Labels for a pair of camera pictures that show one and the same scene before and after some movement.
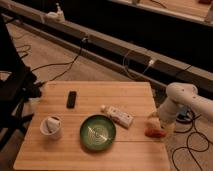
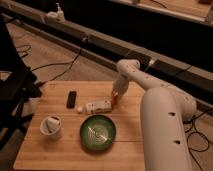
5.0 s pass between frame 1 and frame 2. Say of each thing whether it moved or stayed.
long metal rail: stayed
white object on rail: stayed
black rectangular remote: stayed
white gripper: moved
